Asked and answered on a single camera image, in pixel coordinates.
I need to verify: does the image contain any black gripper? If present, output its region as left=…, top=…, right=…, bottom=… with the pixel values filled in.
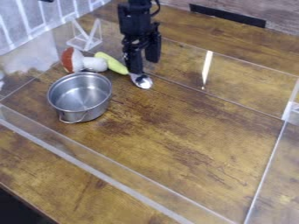
left=116, top=0, right=161, bottom=74

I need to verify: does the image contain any green handled metal spoon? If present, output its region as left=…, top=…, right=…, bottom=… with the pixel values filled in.
left=94, top=52, right=153, bottom=89

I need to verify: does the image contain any silver metal pot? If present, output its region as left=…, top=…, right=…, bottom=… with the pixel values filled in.
left=46, top=72, right=112, bottom=124

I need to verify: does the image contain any clear acrylic triangle stand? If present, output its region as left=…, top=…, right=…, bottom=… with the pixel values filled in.
left=66, top=19, right=102, bottom=52

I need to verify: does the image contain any red white toy mushroom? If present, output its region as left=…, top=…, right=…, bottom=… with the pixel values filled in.
left=60, top=47, right=108, bottom=73

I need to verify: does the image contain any black bar on table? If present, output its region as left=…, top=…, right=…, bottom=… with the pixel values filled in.
left=189, top=3, right=267, bottom=28

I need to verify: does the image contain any black cable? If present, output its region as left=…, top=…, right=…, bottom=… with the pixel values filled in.
left=149, top=0, right=161, bottom=18

